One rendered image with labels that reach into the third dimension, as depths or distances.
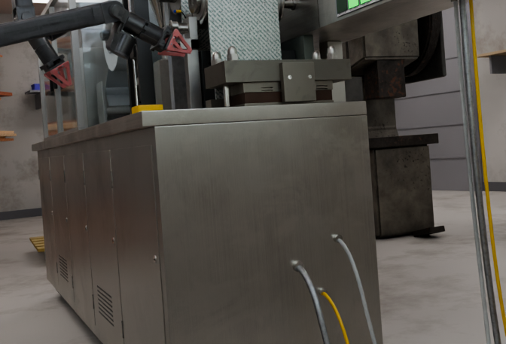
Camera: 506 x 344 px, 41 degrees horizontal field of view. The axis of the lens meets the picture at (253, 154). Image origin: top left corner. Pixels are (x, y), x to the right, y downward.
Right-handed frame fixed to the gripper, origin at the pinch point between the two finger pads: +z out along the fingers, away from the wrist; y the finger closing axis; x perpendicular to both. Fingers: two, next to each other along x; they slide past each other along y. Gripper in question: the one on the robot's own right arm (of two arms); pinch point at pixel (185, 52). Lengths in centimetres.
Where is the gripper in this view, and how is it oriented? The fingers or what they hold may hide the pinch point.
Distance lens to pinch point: 201.2
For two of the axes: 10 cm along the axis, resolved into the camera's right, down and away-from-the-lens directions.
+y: 4.0, 0.0, -9.2
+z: 8.4, 4.1, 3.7
